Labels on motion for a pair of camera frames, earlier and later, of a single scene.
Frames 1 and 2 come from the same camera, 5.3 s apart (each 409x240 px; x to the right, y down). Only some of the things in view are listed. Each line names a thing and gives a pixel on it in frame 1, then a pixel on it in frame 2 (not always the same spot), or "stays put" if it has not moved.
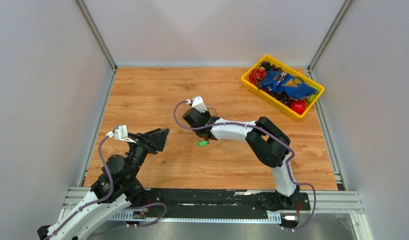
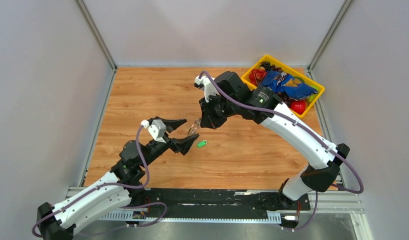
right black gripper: (206, 113) to (208, 118)
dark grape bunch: (278, 96) stays put
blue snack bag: (285, 83) stays put
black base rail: (185, 200) stays put
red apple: (298, 106) stays put
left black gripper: (152, 141) to (182, 144)
